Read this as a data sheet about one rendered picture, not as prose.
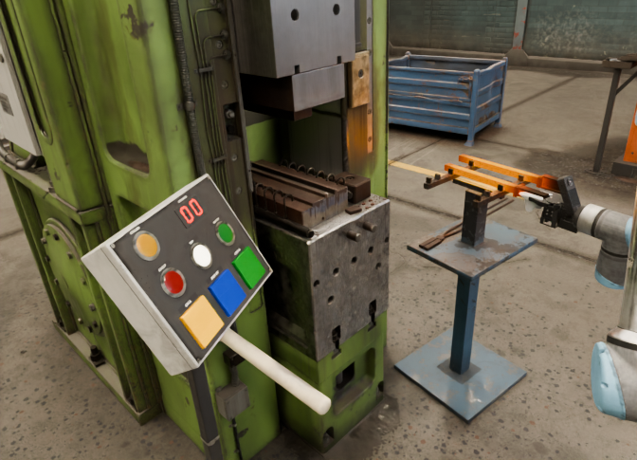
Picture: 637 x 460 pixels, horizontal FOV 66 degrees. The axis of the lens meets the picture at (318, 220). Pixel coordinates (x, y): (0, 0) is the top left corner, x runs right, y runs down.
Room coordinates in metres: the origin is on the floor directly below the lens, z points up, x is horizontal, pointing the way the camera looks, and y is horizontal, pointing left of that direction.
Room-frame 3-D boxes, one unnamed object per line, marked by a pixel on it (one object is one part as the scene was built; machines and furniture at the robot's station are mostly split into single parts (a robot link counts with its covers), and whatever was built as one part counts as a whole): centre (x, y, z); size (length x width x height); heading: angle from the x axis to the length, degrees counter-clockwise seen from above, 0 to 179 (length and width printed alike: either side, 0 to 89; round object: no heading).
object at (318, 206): (1.51, 0.12, 0.96); 0.42 x 0.20 x 0.09; 44
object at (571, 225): (1.36, -0.76, 0.89); 0.12 x 0.08 x 0.09; 35
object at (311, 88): (1.51, 0.12, 1.32); 0.42 x 0.20 x 0.10; 44
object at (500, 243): (1.63, -0.58, 0.65); 0.40 x 0.30 x 0.02; 126
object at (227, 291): (0.86, 0.20, 1.01); 0.07 x 0.05 x 0.07; 159
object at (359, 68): (1.67, -0.16, 1.27); 0.09 x 0.02 x 0.17; 134
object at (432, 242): (1.78, -0.62, 0.66); 0.60 x 0.04 x 0.01; 129
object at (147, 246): (0.80, 0.32, 1.16); 0.05 x 0.03 x 0.04; 134
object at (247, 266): (0.96, 0.17, 1.01); 0.07 x 0.05 x 0.07; 159
